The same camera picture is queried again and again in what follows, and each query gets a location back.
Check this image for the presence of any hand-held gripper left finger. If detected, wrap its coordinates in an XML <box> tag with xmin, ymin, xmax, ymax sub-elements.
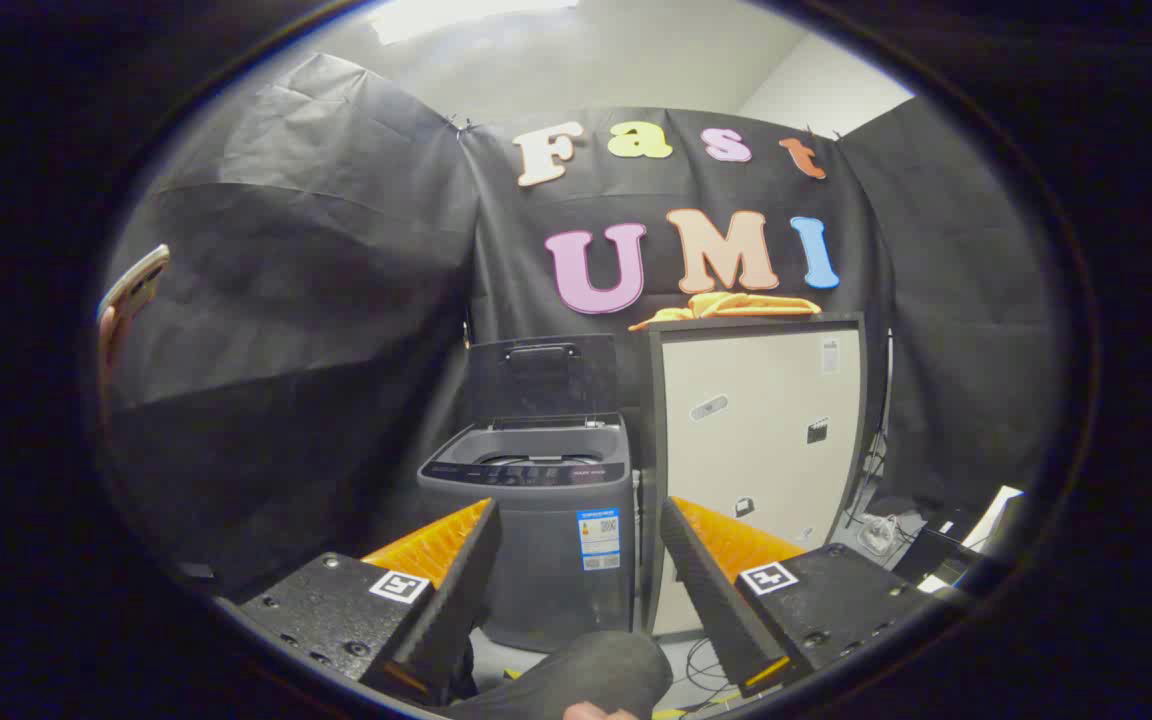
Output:
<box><xmin>236</xmin><ymin>498</ymin><xmax>503</xmax><ymax>707</ymax></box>

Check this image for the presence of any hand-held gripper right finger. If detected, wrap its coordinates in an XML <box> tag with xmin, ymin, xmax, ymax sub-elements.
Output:
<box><xmin>658</xmin><ymin>496</ymin><xmax>939</xmax><ymax>701</ymax></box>

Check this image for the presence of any grey washing machine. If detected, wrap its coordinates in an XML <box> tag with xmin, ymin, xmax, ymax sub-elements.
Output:
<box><xmin>417</xmin><ymin>413</ymin><xmax>639</xmax><ymax>653</ymax></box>

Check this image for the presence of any yellow orange shirt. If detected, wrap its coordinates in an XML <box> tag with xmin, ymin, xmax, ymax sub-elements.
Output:
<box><xmin>628</xmin><ymin>292</ymin><xmax>823</xmax><ymax>332</ymax></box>

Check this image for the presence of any person's leg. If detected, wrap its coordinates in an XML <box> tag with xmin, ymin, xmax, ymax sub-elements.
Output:
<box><xmin>446</xmin><ymin>630</ymin><xmax>675</xmax><ymax>720</ymax></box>

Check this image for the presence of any black box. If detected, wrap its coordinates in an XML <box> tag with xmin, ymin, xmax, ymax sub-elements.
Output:
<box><xmin>891</xmin><ymin>525</ymin><xmax>979</xmax><ymax>587</ymax></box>

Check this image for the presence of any white paper sheet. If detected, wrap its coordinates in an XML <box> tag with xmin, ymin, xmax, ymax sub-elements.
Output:
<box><xmin>964</xmin><ymin>485</ymin><xmax>1027</xmax><ymax>553</ymax></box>

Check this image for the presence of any black backdrop cloth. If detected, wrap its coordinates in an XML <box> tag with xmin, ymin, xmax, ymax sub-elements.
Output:
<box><xmin>101</xmin><ymin>52</ymin><xmax>1062</xmax><ymax>601</ymax></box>

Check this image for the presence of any gold smartphone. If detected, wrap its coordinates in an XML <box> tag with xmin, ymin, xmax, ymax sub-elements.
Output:
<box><xmin>98</xmin><ymin>244</ymin><xmax>172</xmax><ymax>327</ymax></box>

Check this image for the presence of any black floor cable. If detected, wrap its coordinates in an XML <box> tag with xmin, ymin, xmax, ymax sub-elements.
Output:
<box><xmin>681</xmin><ymin>638</ymin><xmax>739</xmax><ymax>703</ymax></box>

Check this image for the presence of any beige cabinet with dark frame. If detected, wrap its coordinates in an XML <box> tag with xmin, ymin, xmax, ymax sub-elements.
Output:
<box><xmin>641</xmin><ymin>313</ymin><xmax>873</xmax><ymax>637</ymax></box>

